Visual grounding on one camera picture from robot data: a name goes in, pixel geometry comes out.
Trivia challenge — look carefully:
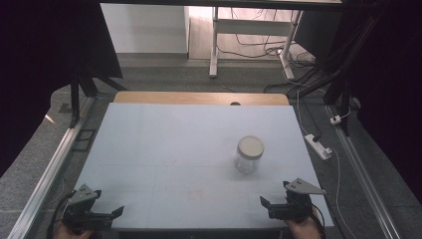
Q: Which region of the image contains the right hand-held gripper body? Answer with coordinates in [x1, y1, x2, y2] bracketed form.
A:
[268, 177, 327, 222]

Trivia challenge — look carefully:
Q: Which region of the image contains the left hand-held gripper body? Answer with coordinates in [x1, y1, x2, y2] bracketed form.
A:
[62, 183, 115, 231]

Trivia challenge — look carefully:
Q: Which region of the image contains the clear glass jar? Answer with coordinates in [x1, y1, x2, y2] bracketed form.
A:
[234, 134, 266, 174]

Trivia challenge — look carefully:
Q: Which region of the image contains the beige round jar lid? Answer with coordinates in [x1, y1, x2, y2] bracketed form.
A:
[236, 134, 266, 161]

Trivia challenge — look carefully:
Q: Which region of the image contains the person's left hand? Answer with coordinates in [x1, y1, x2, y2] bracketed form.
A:
[53, 221, 95, 239]

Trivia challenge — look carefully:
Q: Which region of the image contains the person's right hand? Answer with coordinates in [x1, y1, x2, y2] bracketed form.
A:
[285, 208, 323, 239]

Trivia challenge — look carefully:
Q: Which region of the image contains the white power strip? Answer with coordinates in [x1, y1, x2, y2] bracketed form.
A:
[304, 133, 333, 161]

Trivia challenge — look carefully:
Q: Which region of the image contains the white board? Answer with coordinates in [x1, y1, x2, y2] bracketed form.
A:
[75, 102, 334, 231]

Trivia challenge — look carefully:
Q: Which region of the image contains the black metal stand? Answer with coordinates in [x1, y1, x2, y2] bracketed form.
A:
[288, 13, 382, 137]
[68, 66, 129, 129]

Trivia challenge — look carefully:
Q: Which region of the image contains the wooden table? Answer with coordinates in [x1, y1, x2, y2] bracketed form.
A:
[112, 91, 291, 107]

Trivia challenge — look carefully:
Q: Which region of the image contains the black curtain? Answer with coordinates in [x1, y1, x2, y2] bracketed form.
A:
[0, 0, 124, 177]
[341, 0, 422, 204]

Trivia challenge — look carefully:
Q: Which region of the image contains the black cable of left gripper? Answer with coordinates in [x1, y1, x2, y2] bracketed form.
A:
[46, 190, 78, 239]

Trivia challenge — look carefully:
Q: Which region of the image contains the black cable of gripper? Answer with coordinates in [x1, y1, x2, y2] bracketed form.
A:
[46, 190, 78, 239]
[310, 202, 328, 239]

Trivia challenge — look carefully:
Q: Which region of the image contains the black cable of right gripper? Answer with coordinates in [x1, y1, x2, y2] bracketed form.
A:
[310, 202, 328, 239]

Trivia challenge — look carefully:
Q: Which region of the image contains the white cable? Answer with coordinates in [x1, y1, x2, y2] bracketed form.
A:
[326, 145, 358, 239]

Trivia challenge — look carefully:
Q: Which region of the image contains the aluminium rail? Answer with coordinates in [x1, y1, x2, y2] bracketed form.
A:
[323, 104, 403, 239]
[6, 96, 98, 239]

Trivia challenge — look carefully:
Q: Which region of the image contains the bundle of black cables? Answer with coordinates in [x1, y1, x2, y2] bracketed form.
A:
[217, 8, 317, 69]

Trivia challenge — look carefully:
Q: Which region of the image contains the white desk frame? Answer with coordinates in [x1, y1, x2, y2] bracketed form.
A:
[208, 6, 304, 81]

